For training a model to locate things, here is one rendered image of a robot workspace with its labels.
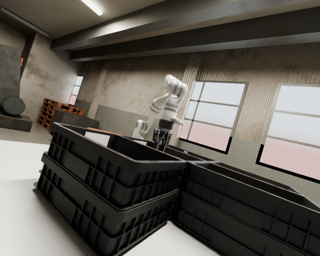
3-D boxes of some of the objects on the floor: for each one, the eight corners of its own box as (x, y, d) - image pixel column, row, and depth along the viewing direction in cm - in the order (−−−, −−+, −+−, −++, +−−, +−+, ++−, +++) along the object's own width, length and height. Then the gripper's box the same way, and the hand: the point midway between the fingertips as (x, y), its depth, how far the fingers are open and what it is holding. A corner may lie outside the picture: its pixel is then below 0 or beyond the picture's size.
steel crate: (94, 145, 500) (101, 122, 502) (56, 140, 414) (65, 113, 416) (81, 137, 555) (88, 117, 557) (45, 132, 468) (53, 108, 470)
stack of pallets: (77, 135, 575) (85, 110, 577) (48, 130, 501) (57, 101, 503) (62, 127, 657) (69, 105, 659) (35, 122, 583) (43, 97, 585)
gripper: (168, 121, 87) (160, 150, 86) (153, 114, 75) (142, 148, 74) (180, 124, 83) (171, 154, 82) (165, 117, 70) (155, 153, 70)
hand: (159, 148), depth 78 cm, fingers open, 5 cm apart
